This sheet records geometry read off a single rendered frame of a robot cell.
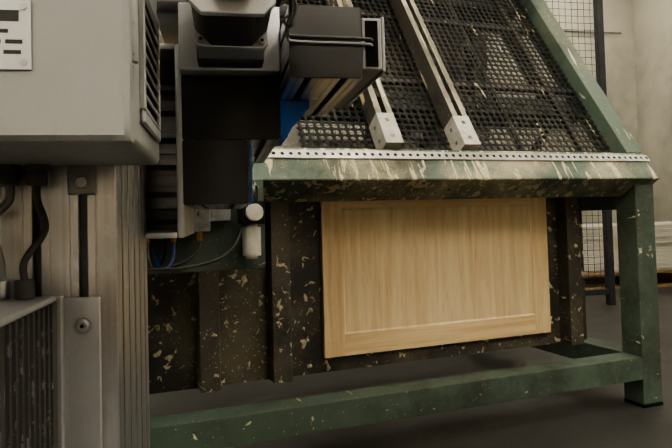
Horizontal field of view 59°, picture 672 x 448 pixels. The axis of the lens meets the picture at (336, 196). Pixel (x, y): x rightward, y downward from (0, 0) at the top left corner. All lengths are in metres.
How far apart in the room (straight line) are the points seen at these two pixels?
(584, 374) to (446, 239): 0.64
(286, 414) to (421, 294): 0.65
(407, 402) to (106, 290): 1.34
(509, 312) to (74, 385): 1.82
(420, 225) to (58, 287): 1.56
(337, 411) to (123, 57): 1.45
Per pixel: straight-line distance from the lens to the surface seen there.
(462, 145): 1.97
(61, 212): 0.68
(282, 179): 1.65
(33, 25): 0.49
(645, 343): 2.44
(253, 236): 1.56
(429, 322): 2.13
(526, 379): 2.11
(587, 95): 2.58
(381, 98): 1.96
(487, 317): 2.26
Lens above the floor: 0.70
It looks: 2 degrees up
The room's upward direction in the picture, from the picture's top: 2 degrees counter-clockwise
